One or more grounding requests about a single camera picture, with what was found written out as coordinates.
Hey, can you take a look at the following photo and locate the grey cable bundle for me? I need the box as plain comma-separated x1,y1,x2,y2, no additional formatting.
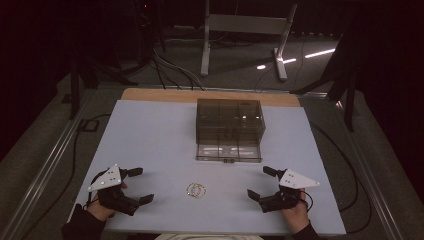
151,48,207,92

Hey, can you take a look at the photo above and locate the beaded bracelet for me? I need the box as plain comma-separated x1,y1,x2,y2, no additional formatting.
186,182,207,200

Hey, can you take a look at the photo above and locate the black floor cable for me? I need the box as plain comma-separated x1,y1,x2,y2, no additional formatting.
18,113,112,240
309,121,373,235

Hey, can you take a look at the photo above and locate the pale table mat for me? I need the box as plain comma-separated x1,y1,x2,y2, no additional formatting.
68,99,348,237

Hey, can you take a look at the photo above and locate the person's right hand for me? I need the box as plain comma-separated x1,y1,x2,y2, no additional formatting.
281,189,311,235

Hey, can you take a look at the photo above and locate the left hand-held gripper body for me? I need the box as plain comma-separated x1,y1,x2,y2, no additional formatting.
88,163,141,216

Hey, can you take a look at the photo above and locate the smoky clear drawer box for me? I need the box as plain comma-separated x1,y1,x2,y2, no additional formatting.
195,98,267,164

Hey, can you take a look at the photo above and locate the person's left hand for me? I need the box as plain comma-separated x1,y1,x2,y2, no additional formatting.
87,181,129,222

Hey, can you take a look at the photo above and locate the clear plastic drawer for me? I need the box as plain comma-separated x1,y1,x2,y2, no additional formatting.
195,143,263,164

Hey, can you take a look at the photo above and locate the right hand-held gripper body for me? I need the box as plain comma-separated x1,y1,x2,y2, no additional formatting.
259,169,320,214

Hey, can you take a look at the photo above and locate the metal floor rail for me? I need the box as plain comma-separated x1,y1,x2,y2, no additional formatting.
0,99,88,240
334,99,406,240

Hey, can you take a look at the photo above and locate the white metal stand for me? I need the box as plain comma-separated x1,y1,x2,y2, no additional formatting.
199,0,299,82

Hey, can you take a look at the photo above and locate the black tripod stand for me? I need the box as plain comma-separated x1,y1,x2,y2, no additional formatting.
61,49,139,120
289,29,359,133

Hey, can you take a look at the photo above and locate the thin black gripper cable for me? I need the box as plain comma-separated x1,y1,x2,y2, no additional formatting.
299,189,315,213

